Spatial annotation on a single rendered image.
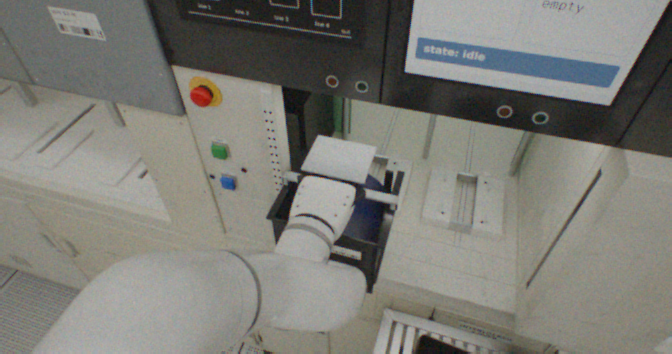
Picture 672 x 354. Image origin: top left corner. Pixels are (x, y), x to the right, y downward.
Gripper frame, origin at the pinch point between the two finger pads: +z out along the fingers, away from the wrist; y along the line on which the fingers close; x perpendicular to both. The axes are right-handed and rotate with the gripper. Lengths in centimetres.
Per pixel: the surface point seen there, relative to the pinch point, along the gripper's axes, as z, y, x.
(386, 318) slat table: -3, 14, -49
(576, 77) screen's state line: 1.4, 32.4, 25.5
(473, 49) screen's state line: 1.4, 18.7, 27.3
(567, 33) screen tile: 1.4, 29.2, 31.3
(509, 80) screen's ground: 1.4, 24.5, 23.4
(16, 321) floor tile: -17, -144, -125
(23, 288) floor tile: -3, -153, -125
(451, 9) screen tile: 1.4, 14.7, 32.4
